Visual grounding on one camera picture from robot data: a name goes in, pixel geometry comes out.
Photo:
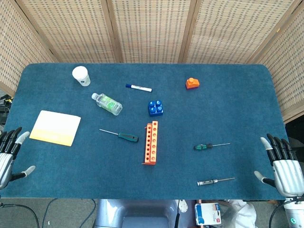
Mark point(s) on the white cloth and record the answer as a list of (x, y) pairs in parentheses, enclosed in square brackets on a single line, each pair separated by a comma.
[(240, 213)]

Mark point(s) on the silver black precision screwdriver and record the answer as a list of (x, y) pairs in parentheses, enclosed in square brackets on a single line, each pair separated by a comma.
[(206, 182)]

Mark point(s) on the black floor equipment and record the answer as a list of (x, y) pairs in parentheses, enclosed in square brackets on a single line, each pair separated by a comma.
[(3, 107)]

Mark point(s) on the blue felt tablecloth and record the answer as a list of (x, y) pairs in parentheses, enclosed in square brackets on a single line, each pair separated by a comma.
[(213, 114)]

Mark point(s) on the white yellow notepad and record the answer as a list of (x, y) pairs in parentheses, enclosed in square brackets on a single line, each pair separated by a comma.
[(54, 128)]

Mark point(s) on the white blue cardboard box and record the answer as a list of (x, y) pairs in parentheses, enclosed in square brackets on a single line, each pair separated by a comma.
[(207, 213)]

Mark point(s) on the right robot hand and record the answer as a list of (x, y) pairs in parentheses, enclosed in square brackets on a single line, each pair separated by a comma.
[(287, 175)]

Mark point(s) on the woven bamboo folding screen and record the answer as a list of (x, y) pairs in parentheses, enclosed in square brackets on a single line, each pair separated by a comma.
[(152, 28)]

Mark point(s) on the white floral paper cup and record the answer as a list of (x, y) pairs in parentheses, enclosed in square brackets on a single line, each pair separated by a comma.
[(80, 74)]

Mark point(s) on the white perforated plate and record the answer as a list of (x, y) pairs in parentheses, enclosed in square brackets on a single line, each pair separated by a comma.
[(183, 206)]

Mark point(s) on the white marker blue cap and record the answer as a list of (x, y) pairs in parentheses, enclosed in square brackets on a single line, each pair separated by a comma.
[(140, 88)]

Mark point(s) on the blue building block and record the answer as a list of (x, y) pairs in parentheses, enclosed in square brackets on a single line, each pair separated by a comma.
[(155, 109)]

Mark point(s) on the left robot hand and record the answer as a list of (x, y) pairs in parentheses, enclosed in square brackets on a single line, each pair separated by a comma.
[(6, 164)]

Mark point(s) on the orange tool rack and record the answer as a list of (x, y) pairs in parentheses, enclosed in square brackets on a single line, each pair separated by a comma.
[(151, 142)]

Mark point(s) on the grey blue robot torso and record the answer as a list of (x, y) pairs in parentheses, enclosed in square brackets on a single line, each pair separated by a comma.
[(142, 211)]

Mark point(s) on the orange and purple building block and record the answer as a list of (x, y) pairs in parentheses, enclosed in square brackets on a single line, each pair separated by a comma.
[(192, 83)]

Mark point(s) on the clear plastic water bottle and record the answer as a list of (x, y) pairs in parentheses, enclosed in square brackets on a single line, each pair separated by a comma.
[(108, 104)]

